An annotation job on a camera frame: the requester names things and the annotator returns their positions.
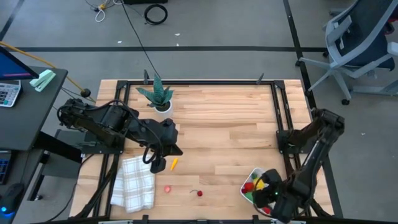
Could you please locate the mint green stapler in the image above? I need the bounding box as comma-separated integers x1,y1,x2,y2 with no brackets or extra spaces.
29,69,57,93

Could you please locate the black aluminium table frame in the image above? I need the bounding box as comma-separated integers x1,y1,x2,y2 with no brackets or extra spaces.
70,79,343,224

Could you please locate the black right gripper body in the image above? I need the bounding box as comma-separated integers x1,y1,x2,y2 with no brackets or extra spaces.
271,182,307,223

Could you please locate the yellow floor cable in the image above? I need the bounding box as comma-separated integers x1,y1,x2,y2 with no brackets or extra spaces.
0,40,96,103

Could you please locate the black computer mouse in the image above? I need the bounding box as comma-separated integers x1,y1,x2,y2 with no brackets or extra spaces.
0,182,25,218

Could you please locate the coiled black cable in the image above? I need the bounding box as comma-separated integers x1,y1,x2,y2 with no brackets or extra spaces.
144,3,169,26

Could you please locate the white perforated plastic basket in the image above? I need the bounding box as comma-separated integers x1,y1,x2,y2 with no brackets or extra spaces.
239,167,295,224

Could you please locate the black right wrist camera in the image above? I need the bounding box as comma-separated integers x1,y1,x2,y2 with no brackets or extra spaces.
263,169,283,188

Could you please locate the black keyboard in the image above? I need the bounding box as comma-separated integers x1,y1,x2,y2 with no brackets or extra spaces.
0,151,13,185

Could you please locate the white cable with yellow plug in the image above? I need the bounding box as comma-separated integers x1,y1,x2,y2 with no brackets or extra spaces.
83,0,124,23

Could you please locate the grey desk calculator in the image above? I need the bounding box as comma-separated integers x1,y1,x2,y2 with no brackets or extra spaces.
0,80,22,108

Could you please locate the long black floor cable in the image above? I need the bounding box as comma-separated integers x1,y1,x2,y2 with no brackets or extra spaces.
119,0,162,79

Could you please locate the computer monitor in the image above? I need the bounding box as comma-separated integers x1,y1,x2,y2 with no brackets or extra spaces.
0,46,40,81

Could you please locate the white checked kitchen towel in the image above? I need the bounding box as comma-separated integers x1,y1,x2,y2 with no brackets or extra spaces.
110,154,156,214

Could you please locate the grey office chair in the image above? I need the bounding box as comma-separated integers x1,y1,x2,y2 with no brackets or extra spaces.
295,0,398,106

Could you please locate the black side desk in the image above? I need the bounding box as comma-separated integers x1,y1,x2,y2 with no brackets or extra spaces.
0,65,83,202

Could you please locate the green snake plant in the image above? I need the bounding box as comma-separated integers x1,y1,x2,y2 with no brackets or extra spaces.
136,73,174,110

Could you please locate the black box on floor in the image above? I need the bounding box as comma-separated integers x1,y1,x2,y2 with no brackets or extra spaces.
123,0,169,5

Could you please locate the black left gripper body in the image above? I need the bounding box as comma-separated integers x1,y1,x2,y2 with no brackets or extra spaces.
148,121,180,156

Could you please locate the yellow toy fruit green stem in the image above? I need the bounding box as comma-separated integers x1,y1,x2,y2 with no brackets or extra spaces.
251,173,266,191

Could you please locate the white plant pot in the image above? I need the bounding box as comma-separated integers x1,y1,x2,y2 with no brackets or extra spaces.
154,100,174,119

